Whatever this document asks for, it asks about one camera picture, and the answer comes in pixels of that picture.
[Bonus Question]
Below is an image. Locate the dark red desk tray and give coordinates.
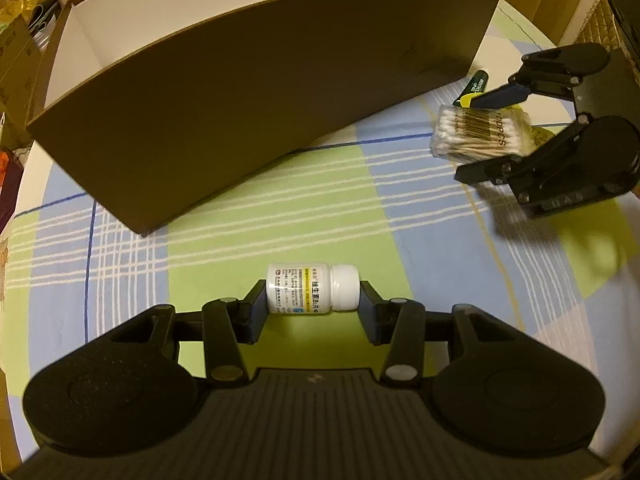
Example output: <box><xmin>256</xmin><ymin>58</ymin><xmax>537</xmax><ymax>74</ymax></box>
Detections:
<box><xmin>0</xmin><ymin>148</ymin><xmax>24</xmax><ymax>232</ymax></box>

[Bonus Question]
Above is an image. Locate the cotton swab pack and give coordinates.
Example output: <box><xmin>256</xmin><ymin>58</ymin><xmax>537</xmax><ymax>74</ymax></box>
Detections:
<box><xmin>430</xmin><ymin>105</ymin><xmax>536</xmax><ymax>162</ymax></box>

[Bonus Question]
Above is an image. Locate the black green pen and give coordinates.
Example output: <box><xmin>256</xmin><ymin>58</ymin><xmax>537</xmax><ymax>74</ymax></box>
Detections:
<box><xmin>452</xmin><ymin>70</ymin><xmax>489</xmax><ymax>107</ymax></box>

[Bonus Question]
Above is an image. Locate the wicker chair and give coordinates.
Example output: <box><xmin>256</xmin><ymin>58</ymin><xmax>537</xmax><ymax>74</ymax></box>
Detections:
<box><xmin>574</xmin><ymin>0</ymin><xmax>623</xmax><ymax>51</ymax></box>

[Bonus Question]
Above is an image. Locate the white pill bottle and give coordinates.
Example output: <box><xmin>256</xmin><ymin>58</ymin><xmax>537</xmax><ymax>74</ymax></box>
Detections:
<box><xmin>266</xmin><ymin>263</ymin><xmax>360</xmax><ymax>315</ymax></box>

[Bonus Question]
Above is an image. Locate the brown white storage box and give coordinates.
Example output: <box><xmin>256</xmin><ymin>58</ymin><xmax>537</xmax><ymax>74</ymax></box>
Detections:
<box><xmin>28</xmin><ymin>0</ymin><xmax>499</xmax><ymax>234</ymax></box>

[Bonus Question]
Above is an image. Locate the checked tablecloth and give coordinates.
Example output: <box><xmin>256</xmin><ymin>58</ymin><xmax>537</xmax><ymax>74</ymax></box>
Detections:
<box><xmin>0</xmin><ymin>0</ymin><xmax>640</xmax><ymax>461</ymax></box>

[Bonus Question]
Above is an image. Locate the brown cardboard box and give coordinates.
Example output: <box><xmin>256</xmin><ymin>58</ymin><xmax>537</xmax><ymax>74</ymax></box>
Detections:
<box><xmin>0</xmin><ymin>15</ymin><xmax>41</xmax><ymax>151</ymax></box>

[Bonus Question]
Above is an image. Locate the yellow sachet packet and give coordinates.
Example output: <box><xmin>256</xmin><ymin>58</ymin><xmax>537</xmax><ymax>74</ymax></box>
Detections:
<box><xmin>530</xmin><ymin>126</ymin><xmax>554</xmax><ymax>150</ymax></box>

